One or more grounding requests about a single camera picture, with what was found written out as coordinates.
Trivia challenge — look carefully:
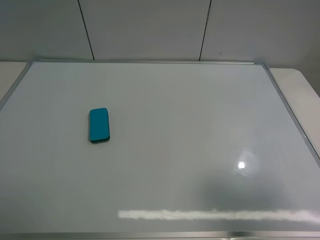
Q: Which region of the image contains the white whiteboard with aluminium frame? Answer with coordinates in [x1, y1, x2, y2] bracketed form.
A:
[0, 60, 320, 240]

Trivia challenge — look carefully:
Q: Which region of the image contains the blue whiteboard eraser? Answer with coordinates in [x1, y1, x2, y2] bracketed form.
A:
[89, 108, 110, 144]

